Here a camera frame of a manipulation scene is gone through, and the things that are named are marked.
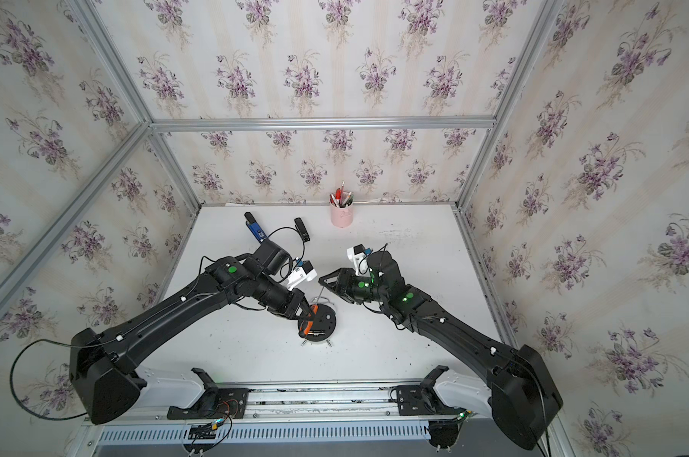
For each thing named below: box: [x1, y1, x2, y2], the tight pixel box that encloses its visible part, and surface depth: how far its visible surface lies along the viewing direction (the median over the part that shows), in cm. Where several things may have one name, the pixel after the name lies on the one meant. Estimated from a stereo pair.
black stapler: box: [294, 217, 311, 243], surface depth 110 cm
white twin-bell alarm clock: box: [296, 296, 339, 348], surface depth 82 cm
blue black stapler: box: [243, 211, 268, 243], surface depth 112 cm
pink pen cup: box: [329, 199, 355, 229], surface depth 112 cm
